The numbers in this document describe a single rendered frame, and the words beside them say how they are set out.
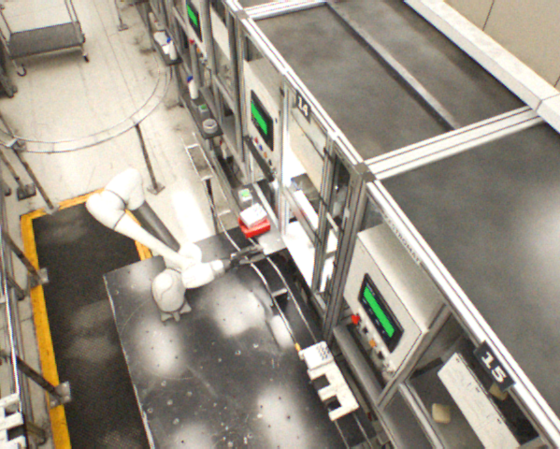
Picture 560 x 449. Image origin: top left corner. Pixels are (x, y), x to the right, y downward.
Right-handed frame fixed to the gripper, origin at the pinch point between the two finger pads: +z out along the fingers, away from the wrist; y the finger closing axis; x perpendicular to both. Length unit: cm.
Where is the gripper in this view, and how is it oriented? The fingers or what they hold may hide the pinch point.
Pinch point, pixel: (259, 253)
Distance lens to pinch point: 241.8
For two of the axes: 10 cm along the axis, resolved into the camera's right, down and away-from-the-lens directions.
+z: 9.1, -3.3, 2.5
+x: -4.1, -7.3, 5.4
